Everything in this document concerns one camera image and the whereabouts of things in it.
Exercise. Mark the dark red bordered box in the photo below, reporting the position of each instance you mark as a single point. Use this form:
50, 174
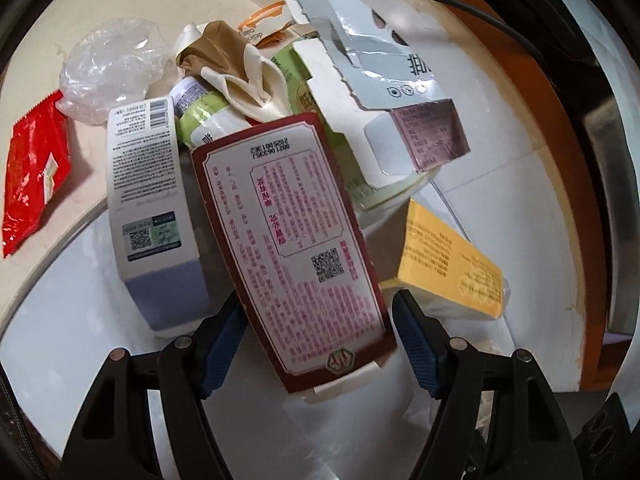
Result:
290, 240

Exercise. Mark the crumpled brown paper bag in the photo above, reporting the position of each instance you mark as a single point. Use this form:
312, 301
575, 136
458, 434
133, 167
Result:
225, 55

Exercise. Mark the red snack packet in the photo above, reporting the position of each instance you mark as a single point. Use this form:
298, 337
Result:
35, 175

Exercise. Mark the orange wooden frame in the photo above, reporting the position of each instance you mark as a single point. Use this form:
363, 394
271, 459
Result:
560, 125

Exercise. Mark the torn grey white carton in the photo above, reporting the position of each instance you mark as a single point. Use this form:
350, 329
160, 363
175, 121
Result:
360, 50

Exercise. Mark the small green label bottle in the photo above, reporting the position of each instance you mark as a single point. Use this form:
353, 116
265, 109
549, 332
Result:
200, 110

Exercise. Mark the orange white wrapper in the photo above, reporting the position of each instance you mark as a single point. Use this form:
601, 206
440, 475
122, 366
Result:
260, 22

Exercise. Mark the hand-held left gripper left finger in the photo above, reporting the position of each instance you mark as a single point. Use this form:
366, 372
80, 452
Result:
221, 350

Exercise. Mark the white barcode box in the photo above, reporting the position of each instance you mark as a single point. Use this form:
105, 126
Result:
145, 185

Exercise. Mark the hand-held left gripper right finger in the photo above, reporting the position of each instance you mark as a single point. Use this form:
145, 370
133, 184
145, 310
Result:
415, 350

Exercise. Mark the yellow box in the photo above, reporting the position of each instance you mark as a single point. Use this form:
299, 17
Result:
440, 255

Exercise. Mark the green milk tea cup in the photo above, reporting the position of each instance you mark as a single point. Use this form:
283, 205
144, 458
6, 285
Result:
296, 96

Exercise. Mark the clear plastic bag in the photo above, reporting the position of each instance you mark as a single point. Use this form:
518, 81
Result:
110, 65

